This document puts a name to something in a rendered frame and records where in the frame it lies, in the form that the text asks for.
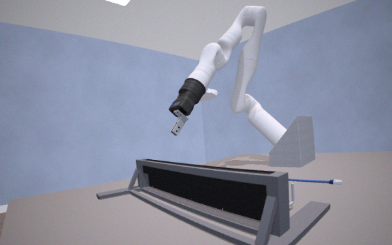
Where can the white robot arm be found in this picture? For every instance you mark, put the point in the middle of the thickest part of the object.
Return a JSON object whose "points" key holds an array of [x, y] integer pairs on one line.
{"points": [[212, 59]]}

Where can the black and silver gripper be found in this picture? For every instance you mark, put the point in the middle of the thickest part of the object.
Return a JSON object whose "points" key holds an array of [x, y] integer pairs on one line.
{"points": [[194, 89]]}

